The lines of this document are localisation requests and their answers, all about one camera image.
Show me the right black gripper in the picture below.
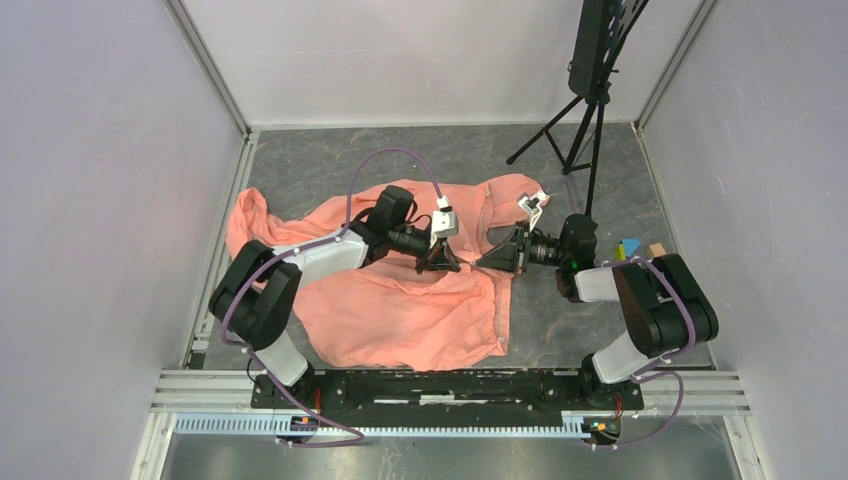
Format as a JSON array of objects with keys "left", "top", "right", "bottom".
[{"left": 476, "top": 221, "right": 570, "bottom": 276}]

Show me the salmon pink jacket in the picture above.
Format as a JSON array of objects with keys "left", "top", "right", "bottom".
[{"left": 225, "top": 173, "right": 550, "bottom": 372}]

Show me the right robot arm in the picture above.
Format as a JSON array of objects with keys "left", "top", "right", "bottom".
[{"left": 473, "top": 214, "right": 719, "bottom": 408}]

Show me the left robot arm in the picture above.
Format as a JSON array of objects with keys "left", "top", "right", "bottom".
[{"left": 208, "top": 185, "right": 460, "bottom": 408}]

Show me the blue toy block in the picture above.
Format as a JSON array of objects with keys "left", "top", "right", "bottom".
[{"left": 619, "top": 238, "right": 641, "bottom": 258}]

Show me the tan wooden block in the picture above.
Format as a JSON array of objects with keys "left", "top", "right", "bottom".
[{"left": 647, "top": 243, "right": 667, "bottom": 259}]

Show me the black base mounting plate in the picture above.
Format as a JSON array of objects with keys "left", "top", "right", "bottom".
[{"left": 288, "top": 368, "right": 644, "bottom": 427}]

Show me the black music stand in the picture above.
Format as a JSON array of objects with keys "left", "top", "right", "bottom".
[{"left": 506, "top": 0, "right": 648, "bottom": 216}]

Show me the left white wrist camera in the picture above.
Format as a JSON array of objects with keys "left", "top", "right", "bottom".
[{"left": 429, "top": 195, "right": 459, "bottom": 247}]

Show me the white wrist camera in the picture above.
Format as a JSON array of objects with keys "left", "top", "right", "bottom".
[
  {"left": 429, "top": 195, "right": 459, "bottom": 247},
  {"left": 517, "top": 190, "right": 549, "bottom": 232}
]

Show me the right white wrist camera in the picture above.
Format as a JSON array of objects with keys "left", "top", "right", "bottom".
[{"left": 517, "top": 190, "right": 549, "bottom": 232}]

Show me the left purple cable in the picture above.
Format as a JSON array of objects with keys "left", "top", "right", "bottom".
[{"left": 219, "top": 146, "right": 452, "bottom": 449}]

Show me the purple cable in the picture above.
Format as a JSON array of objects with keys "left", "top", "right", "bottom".
[
  {"left": 543, "top": 173, "right": 700, "bottom": 452},
  {"left": 219, "top": 146, "right": 452, "bottom": 449}
]

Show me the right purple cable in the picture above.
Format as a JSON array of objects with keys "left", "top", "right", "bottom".
[{"left": 543, "top": 173, "right": 700, "bottom": 452}]

